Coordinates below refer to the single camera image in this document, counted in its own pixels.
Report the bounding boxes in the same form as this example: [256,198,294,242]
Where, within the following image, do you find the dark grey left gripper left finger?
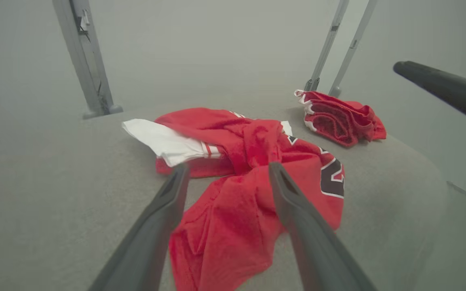
[89,163,191,291]

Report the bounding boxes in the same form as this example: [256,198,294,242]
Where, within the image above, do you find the red basketball jersey with number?
[122,107,346,291]

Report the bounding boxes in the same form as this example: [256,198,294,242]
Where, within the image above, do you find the red shorts with white waistband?
[294,89,387,147]

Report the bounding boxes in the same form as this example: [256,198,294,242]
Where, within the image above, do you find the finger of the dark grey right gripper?
[393,61,466,123]

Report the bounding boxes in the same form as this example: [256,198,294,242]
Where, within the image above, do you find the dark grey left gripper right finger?
[268,162,377,291]

